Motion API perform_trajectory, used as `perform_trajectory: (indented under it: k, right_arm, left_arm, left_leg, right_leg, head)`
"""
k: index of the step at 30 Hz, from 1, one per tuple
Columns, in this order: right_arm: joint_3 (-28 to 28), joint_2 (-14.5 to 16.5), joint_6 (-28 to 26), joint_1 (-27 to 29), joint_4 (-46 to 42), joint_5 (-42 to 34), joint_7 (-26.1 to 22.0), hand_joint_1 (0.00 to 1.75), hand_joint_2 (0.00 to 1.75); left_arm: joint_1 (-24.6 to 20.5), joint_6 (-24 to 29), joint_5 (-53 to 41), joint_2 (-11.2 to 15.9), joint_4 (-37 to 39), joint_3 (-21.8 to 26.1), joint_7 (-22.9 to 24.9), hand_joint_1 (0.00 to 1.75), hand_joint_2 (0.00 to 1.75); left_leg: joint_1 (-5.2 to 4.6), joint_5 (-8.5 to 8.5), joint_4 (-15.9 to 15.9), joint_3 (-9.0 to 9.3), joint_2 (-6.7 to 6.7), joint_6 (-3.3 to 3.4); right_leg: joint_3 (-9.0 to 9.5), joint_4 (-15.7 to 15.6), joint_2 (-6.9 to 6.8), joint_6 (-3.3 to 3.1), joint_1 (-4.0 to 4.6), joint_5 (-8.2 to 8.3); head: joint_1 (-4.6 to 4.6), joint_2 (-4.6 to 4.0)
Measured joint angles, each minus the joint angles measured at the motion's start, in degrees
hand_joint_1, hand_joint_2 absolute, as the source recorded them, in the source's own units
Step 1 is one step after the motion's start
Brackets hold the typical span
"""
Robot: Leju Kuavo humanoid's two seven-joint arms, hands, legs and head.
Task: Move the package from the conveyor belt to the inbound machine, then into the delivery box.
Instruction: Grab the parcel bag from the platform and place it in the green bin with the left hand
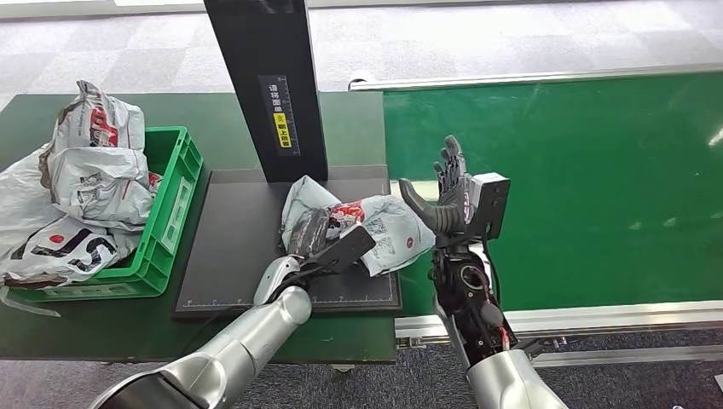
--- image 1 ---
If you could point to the black scanner column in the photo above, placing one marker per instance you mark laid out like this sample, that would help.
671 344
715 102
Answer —
265 51

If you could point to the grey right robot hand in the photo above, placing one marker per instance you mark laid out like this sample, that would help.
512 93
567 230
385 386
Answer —
452 209

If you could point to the green conveyor belt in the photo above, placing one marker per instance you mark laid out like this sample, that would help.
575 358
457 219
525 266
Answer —
593 192

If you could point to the grey mailer large black letters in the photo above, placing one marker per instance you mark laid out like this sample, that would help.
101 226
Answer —
56 254

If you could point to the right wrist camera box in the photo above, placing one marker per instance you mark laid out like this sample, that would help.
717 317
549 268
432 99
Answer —
492 203

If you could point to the grey mailer bag red print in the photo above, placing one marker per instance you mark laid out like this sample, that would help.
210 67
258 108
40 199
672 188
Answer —
395 231

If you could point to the black scanner base plate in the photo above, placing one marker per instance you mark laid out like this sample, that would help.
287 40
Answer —
226 243

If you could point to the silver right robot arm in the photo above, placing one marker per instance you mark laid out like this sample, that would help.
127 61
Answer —
480 316

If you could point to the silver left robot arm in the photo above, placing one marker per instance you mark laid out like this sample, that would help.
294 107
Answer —
243 344

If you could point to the green plastic crate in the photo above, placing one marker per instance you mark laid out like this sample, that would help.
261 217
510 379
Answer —
169 203

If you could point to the silver conveyor frame bar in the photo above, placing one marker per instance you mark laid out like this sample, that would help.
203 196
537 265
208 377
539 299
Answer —
649 354

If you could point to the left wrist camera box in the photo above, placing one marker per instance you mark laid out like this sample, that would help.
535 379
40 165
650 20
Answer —
344 251

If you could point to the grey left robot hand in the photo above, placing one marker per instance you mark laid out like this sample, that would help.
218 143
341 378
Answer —
308 231

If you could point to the black yellow column label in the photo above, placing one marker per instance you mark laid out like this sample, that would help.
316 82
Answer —
281 118

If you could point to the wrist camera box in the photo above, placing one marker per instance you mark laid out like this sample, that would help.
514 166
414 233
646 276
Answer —
492 203
344 251

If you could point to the silver conveyor side rail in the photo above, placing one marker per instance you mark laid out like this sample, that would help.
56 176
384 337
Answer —
621 316
536 76

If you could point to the plain grey mailer bag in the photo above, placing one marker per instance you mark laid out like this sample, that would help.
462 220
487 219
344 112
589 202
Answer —
22 197

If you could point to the crumpled grey mailer red logo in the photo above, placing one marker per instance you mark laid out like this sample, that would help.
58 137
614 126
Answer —
90 118

